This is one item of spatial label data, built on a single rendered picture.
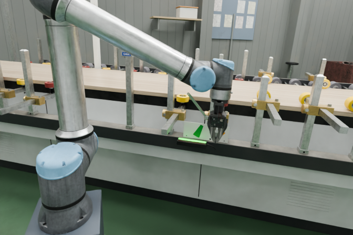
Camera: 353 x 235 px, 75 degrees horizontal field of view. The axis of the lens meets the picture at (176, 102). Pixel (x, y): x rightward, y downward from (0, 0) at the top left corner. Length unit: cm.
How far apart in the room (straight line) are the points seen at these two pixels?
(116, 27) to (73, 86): 32
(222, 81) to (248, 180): 97
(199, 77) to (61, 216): 68
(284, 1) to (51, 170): 700
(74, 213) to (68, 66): 53
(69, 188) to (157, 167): 99
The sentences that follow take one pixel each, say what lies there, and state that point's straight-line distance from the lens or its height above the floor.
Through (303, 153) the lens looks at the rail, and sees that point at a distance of 143.
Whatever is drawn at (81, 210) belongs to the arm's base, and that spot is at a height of 65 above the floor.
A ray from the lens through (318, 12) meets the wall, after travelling 813.
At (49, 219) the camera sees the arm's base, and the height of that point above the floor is 65.
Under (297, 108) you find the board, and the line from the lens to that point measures 155.
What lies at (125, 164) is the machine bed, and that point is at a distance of 191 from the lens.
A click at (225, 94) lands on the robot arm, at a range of 96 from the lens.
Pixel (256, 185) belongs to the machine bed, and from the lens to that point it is 177.
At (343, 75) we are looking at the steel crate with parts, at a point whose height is 40.
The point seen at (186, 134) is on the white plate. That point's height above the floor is 72.
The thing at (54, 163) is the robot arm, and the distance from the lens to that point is 88.
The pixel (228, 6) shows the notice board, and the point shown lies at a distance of 637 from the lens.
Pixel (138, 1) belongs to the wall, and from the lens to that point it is 571.
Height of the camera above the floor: 129
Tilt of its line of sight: 17 degrees down
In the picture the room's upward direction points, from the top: 2 degrees clockwise
